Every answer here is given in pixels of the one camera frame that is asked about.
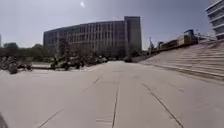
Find large grey curved building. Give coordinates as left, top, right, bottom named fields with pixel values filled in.
left=42, top=15, right=143, bottom=58

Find pale concrete paved plaza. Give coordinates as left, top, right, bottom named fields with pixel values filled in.
left=0, top=60, right=224, bottom=128

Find row of parked motorcycles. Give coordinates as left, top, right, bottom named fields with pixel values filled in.
left=0, top=54, right=109, bottom=75

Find low buildings behind stairway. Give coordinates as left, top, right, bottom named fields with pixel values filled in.
left=146, top=29, right=216, bottom=53

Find row of dark trees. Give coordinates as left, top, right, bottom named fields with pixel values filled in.
left=0, top=42, right=61, bottom=64

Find wide concrete stairway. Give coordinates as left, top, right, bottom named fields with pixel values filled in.
left=138, top=39, right=224, bottom=81

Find white multi-storey building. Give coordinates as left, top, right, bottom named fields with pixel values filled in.
left=205, top=0, right=224, bottom=41

